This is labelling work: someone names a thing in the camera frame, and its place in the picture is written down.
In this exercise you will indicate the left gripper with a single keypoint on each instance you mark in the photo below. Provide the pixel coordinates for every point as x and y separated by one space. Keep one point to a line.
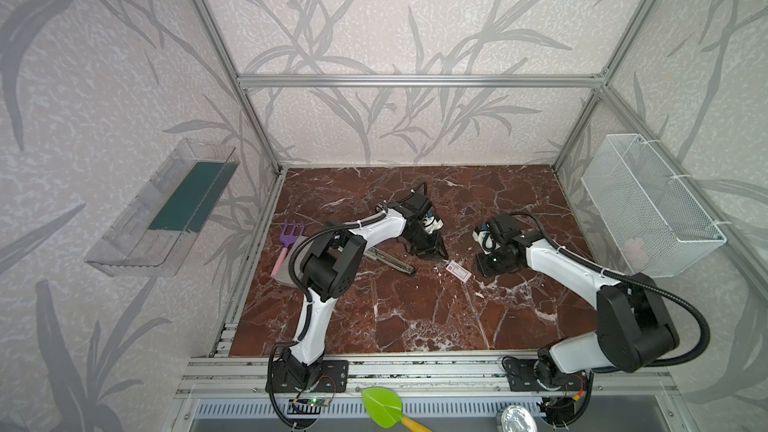
429 243

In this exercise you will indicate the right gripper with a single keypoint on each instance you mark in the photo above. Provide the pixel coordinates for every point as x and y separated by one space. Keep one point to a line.
495 258

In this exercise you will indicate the red white staple box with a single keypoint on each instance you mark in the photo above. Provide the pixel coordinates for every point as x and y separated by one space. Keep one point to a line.
458 271

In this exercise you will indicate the white black stapler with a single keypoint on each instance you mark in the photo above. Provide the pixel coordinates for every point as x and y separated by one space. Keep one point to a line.
375 254

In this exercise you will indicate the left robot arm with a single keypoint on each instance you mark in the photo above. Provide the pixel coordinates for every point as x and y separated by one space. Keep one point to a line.
324 266

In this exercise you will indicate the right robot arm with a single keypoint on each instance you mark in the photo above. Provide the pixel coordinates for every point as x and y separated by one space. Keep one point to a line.
634 327

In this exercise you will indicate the pink object in basket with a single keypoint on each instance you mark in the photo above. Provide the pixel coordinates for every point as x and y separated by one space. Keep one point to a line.
635 251

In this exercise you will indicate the purple plastic tool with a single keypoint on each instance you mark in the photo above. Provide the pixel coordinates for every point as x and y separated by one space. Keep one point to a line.
291 231

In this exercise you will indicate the grey pad under tool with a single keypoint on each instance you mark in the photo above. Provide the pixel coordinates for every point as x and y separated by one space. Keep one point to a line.
280 272

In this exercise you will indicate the silver foil roll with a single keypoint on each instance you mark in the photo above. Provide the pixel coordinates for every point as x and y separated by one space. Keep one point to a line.
515 418

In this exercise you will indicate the green plastic scoop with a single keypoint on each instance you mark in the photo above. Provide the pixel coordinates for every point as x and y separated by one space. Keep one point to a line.
385 408

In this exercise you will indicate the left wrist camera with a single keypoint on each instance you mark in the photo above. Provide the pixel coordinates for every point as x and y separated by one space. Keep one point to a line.
432 223

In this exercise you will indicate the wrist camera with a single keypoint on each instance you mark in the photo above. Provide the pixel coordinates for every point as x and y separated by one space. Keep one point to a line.
432 223
482 235

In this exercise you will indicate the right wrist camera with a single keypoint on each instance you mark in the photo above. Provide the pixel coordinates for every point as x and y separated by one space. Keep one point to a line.
482 235

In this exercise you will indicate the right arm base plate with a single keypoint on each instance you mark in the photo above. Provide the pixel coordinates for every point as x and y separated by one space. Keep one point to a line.
529 375

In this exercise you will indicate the white wire mesh basket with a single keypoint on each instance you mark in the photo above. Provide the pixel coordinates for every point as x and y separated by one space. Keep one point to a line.
639 195

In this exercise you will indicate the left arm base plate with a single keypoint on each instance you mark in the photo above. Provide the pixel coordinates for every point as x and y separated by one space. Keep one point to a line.
294 377

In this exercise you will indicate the aluminium front rail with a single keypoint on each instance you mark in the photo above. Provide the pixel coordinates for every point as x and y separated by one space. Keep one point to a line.
473 373

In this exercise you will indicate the clear plastic wall bin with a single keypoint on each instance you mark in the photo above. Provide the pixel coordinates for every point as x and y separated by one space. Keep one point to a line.
154 234

